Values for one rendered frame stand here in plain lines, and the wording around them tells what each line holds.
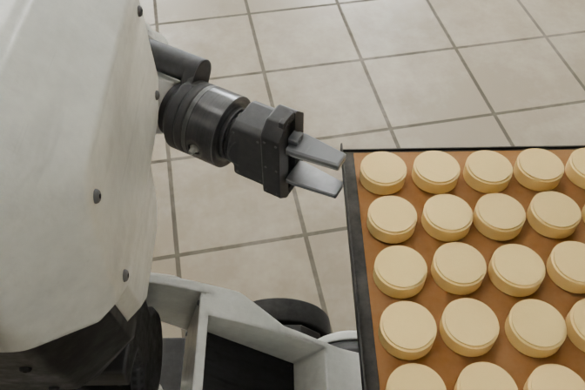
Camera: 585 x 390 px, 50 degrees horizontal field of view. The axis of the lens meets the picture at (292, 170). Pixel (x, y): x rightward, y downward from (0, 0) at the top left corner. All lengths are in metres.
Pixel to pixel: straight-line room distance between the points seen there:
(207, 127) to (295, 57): 1.25
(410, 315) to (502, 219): 0.15
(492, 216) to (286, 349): 0.29
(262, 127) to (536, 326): 0.33
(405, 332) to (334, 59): 1.43
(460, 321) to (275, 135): 0.26
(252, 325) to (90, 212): 0.41
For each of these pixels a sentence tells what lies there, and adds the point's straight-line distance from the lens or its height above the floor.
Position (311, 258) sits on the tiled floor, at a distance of 1.44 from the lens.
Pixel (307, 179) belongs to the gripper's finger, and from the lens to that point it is 0.71.
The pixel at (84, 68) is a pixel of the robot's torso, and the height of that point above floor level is 0.99.
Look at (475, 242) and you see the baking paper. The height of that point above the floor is 0.68.
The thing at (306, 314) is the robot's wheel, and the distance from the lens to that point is 1.16.
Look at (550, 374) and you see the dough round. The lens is 0.59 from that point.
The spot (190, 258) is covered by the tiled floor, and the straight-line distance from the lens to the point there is 1.46.
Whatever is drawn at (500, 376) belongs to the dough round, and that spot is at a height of 0.70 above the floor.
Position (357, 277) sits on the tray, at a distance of 0.62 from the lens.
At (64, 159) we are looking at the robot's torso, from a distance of 0.32.
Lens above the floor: 1.21
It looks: 49 degrees down
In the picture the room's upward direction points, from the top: straight up
